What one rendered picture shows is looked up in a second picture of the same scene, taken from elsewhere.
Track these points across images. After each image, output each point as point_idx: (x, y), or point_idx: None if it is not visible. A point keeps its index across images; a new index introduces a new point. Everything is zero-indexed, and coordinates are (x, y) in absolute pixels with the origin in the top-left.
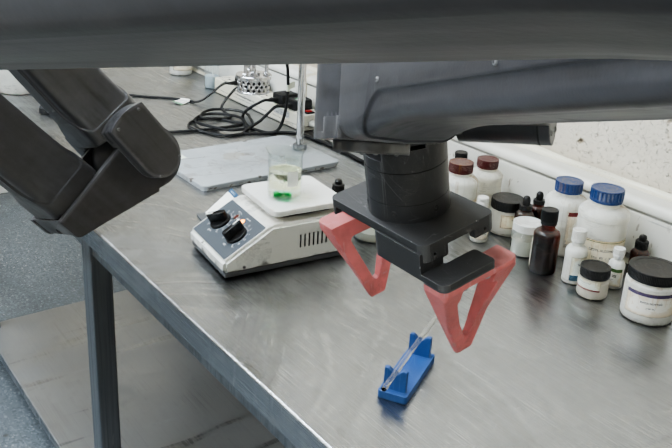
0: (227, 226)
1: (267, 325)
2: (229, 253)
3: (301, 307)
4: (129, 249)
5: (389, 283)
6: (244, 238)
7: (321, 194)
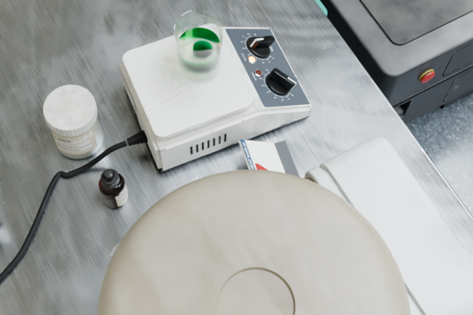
0: (268, 69)
1: None
2: (265, 31)
3: None
4: (381, 110)
5: (92, 28)
6: (248, 36)
7: (150, 70)
